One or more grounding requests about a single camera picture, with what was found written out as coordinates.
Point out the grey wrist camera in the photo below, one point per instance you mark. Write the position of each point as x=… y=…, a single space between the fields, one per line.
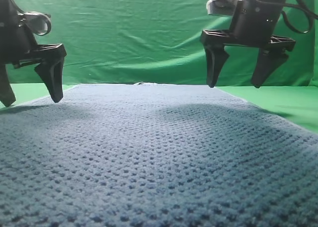
x=221 y=7
x=39 y=23

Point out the blue waffle-weave towel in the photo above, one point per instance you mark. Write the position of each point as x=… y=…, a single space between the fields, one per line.
x=154 y=156

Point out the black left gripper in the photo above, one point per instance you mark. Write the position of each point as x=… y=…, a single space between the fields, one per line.
x=19 y=47

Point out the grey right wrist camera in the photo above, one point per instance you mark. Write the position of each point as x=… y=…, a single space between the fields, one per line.
x=221 y=7

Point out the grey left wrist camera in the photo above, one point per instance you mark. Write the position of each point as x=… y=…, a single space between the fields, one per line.
x=39 y=23

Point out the white towel label tag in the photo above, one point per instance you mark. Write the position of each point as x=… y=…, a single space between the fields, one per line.
x=145 y=83

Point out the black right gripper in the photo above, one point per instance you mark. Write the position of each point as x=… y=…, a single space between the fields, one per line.
x=252 y=25

